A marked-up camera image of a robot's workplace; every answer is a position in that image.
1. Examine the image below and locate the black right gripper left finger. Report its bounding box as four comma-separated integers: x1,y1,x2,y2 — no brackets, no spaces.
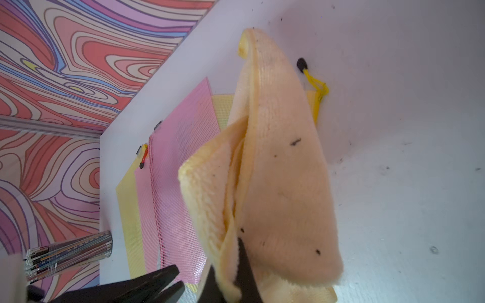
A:
197,265,226,303

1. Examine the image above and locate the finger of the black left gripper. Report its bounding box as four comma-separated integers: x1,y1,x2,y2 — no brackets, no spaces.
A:
53,265,179,303
145,281,185,303

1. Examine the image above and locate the yellow microfiber cloth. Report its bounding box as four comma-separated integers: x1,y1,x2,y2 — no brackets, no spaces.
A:
179,29,343,302

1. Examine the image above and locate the pink mesh document bag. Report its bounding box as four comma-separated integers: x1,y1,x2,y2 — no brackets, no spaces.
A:
149,79,220,284

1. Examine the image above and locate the aluminium frame rail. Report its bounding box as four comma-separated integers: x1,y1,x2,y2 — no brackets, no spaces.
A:
1,115,102,141

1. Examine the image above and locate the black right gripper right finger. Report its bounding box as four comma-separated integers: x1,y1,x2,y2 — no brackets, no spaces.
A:
235,238,263,303

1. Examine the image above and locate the pale yellow document bag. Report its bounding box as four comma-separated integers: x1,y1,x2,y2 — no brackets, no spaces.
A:
116,145,147,279

